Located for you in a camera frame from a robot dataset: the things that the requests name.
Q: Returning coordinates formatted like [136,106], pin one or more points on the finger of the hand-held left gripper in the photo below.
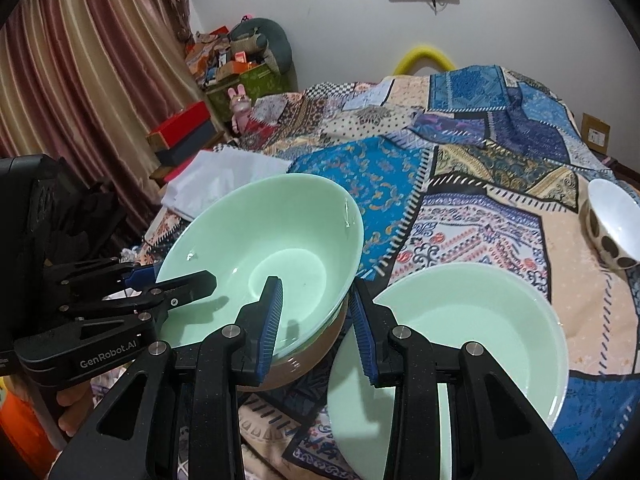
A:
[142,275]
[192,285]

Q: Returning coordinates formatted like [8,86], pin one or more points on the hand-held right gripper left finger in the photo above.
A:
[270,322]

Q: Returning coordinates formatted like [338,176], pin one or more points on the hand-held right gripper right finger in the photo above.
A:
[362,332]

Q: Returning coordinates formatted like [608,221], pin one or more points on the brown bowl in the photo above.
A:
[310,360]

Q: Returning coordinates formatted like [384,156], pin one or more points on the green bowl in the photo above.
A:
[280,220]

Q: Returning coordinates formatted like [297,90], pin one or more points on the green plate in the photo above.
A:
[475,335]

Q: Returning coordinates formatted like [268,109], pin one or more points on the person's left hand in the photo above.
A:
[75,410]

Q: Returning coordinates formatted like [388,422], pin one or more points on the white cloth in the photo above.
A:
[220,180]

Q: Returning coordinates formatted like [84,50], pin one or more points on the dark grey box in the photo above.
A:
[195,147]

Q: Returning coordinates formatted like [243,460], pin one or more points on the red box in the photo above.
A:
[180,122]

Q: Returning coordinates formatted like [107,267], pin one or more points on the striped curtain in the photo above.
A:
[90,60]

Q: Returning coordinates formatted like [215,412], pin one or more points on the pink bunny toy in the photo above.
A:
[240,107]

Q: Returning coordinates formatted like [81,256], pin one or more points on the patchwork printed blanket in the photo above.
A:
[475,185]

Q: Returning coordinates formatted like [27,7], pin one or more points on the orange bag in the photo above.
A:
[20,435]

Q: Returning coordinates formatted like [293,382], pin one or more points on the green box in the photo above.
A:
[250,90]

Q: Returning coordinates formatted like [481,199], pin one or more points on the pile of small boxes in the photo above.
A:
[225,55]

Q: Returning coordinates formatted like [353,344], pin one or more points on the grey pillow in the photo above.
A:
[270,40]

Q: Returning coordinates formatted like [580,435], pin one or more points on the white spotted bowl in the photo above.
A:
[615,220]

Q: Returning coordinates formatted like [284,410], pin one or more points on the cardboard box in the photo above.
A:
[596,132]

